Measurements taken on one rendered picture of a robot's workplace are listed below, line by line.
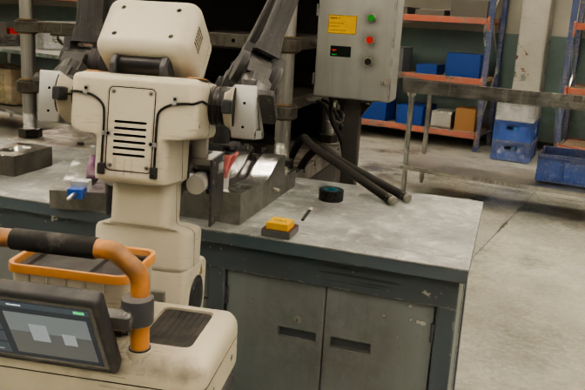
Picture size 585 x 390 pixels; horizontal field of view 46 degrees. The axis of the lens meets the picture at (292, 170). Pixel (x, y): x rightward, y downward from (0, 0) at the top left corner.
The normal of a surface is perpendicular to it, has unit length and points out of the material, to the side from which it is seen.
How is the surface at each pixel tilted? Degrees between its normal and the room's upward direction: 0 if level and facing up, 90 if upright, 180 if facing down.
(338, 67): 90
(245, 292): 90
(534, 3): 90
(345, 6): 90
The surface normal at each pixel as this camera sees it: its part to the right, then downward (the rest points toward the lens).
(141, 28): -0.09, -0.50
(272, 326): -0.31, 0.19
